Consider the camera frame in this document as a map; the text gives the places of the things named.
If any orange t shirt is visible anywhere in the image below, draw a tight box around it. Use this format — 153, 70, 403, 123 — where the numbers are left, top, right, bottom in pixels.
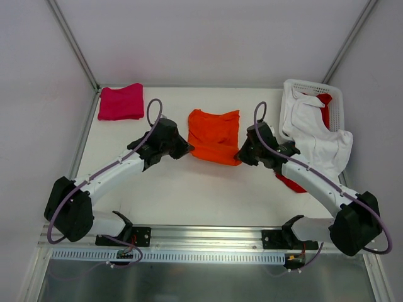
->
188, 109, 241, 166

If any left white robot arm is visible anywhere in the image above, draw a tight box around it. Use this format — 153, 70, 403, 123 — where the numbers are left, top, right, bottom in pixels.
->
44, 118, 194, 246

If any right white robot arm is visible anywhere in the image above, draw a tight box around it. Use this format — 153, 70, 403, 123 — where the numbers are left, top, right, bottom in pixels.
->
236, 121, 382, 256

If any folded pink t shirt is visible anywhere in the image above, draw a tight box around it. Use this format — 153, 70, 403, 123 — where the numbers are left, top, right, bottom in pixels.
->
98, 83, 144, 121

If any white t shirt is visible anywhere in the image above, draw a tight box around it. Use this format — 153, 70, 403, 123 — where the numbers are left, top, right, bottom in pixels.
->
282, 86, 353, 181

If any red t shirt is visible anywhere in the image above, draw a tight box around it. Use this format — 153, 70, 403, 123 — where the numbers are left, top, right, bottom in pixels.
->
275, 93, 332, 194

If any white plastic laundry basket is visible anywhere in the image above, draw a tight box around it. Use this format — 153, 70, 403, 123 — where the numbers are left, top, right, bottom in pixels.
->
278, 79, 344, 141

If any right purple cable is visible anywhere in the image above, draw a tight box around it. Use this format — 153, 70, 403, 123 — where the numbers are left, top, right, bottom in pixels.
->
253, 101, 394, 273

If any purple cable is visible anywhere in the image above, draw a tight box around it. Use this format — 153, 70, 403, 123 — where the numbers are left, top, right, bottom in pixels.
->
253, 101, 394, 273
47, 98, 164, 268

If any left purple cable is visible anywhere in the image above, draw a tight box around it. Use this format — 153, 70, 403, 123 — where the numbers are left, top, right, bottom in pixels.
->
47, 98, 164, 268

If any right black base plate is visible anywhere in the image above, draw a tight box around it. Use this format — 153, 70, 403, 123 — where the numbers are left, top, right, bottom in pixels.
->
261, 229, 319, 250

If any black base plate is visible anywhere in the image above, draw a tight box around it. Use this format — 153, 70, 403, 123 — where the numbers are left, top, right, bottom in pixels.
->
95, 225, 152, 247
261, 229, 319, 250

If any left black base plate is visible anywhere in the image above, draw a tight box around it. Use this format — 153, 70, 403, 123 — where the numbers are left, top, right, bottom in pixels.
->
95, 225, 152, 247

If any aluminium mounting rail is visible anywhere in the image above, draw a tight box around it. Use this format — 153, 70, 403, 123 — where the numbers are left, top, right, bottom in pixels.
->
37, 224, 281, 252

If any white slotted cable duct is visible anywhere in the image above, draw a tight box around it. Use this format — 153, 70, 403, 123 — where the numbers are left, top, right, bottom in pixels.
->
52, 249, 286, 266

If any left aluminium frame post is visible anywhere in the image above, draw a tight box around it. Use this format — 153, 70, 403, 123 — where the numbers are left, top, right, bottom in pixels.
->
45, 0, 100, 92

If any aluminium frame post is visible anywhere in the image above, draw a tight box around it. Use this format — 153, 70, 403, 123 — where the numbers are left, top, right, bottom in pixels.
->
322, 0, 380, 84
45, 0, 100, 92

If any right aluminium frame post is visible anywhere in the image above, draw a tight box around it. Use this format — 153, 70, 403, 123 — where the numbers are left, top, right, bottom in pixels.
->
322, 0, 380, 84

